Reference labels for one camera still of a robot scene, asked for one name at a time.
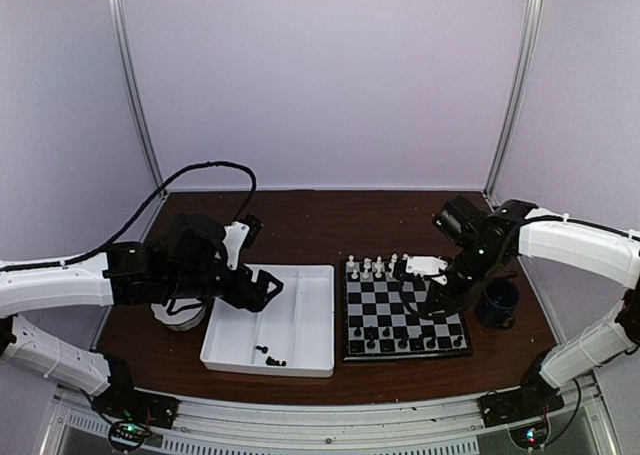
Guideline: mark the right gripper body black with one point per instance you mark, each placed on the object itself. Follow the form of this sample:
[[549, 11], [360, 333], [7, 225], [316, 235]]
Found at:
[[461, 300]]

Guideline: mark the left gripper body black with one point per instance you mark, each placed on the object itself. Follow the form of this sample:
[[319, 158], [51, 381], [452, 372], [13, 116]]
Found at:
[[237, 294]]

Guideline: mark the white plastic tray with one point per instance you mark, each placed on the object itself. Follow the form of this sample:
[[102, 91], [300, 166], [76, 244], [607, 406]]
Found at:
[[297, 326]]

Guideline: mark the black and silver chessboard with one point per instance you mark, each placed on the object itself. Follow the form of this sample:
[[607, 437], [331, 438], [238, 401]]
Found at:
[[383, 304]]

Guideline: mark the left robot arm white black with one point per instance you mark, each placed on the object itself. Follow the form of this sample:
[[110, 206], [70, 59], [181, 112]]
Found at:
[[197, 260]]

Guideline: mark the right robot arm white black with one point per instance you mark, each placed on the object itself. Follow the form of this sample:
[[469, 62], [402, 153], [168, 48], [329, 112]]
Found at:
[[517, 228]]

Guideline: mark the white chess pieces row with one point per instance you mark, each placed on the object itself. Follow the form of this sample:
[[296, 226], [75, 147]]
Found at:
[[368, 269]]

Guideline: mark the dark blue mug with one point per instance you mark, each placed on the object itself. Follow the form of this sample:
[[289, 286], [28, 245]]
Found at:
[[496, 307]]

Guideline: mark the white scalloped bowl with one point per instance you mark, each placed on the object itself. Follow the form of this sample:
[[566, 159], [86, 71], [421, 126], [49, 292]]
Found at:
[[184, 315]]

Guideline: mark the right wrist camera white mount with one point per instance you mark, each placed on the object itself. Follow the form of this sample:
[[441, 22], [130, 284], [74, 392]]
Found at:
[[427, 267]]

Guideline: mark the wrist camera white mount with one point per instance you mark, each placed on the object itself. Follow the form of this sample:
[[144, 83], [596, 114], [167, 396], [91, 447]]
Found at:
[[427, 267], [240, 234]]

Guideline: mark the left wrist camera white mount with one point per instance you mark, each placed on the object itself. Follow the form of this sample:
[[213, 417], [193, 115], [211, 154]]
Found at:
[[240, 234]]

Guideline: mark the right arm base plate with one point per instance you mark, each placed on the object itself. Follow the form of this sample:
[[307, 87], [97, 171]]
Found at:
[[518, 404]]

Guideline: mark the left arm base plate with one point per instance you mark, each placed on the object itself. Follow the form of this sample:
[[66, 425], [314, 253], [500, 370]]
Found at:
[[149, 409]]

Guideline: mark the aluminium front rail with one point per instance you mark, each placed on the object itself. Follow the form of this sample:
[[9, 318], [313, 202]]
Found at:
[[451, 425]]

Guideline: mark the right aluminium frame post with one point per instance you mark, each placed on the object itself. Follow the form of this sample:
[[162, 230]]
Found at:
[[529, 35]]

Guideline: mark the aluminium frame post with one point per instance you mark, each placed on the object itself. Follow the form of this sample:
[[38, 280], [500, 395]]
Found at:
[[117, 12], [529, 35]]

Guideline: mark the left aluminium frame post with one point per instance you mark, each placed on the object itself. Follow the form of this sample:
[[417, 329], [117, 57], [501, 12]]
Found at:
[[117, 12]]

